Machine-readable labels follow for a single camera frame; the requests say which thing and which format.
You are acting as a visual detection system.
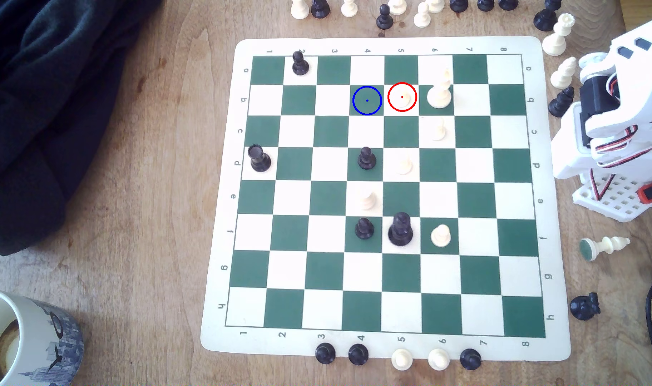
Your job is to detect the skyline print ceramic mug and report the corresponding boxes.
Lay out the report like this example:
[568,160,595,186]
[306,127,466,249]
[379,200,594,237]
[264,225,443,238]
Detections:
[0,288,84,386]

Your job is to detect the red white black servo wires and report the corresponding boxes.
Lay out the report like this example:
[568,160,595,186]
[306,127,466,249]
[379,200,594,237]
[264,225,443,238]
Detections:
[591,126,652,199]

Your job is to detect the white chess bishop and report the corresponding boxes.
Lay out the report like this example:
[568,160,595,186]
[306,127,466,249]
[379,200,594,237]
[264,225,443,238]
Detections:
[579,236,631,262]

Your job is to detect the white chess rook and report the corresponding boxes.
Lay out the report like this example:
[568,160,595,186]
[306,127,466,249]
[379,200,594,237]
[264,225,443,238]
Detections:
[357,188,379,211]

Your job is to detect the black chess queen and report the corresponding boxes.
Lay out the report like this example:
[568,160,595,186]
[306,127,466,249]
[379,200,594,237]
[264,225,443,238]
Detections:
[387,212,415,247]

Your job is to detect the layered wooden block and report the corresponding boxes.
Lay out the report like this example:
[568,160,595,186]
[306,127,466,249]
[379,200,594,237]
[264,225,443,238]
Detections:
[564,0,627,34]

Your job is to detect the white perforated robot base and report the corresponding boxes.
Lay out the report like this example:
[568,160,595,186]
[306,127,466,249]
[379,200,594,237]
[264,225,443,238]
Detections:
[573,170,652,222]

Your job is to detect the black chess rook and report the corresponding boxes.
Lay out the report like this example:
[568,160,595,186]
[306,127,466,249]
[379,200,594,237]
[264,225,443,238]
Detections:
[248,144,272,173]

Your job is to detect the dark navy cloth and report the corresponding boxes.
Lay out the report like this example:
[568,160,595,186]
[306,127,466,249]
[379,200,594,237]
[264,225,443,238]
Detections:
[0,0,163,257]

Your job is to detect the green white chess mat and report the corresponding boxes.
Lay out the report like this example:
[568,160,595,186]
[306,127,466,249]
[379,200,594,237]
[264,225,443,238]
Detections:
[200,36,572,361]

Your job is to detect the white chess king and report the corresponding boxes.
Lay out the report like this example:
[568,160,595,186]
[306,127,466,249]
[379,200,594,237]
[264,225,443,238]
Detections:
[427,68,454,109]

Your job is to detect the white chess queen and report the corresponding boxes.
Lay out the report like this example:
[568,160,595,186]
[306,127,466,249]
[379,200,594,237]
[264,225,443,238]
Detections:
[542,13,576,57]

